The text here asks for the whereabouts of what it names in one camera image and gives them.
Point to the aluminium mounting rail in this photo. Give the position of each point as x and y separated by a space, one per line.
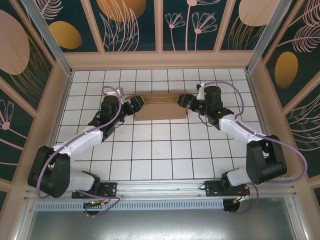
160 186

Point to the aluminium side rail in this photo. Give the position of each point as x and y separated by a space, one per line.
253 100

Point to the aluminium corner post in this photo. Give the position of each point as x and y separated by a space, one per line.
49 37
263 37

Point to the brown cardboard box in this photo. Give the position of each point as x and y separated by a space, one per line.
160 112

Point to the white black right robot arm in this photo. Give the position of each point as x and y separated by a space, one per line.
237 128

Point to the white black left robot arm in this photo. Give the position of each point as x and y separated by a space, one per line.
82 140

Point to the grey metal sheet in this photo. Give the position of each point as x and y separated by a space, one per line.
160 225

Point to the small controller board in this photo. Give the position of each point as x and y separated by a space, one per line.
96 203

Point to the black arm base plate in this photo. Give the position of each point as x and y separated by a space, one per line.
110 187
211 188

